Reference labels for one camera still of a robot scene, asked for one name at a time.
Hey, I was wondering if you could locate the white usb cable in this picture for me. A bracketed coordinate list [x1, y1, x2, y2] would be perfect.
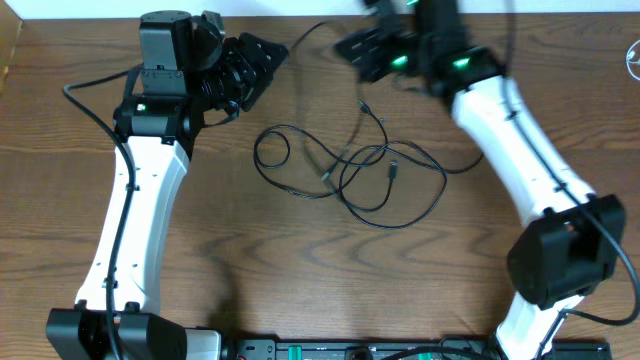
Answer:
[624, 39, 640, 82]

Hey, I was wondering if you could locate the cardboard panel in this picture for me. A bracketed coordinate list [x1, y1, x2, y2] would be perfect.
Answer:
[0, 0, 23, 90]

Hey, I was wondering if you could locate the thin black cable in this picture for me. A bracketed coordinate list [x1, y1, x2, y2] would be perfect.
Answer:
[287, 19, 486, 214]

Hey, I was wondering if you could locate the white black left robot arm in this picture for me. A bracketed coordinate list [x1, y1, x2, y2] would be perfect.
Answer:
[46, 11, 288, 359]

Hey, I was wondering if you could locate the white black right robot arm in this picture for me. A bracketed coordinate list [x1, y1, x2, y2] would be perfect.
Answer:
[336, 0, 628, 359]

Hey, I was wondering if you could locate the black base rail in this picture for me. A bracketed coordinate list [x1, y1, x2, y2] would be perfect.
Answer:
[221, 336, 613, 360]

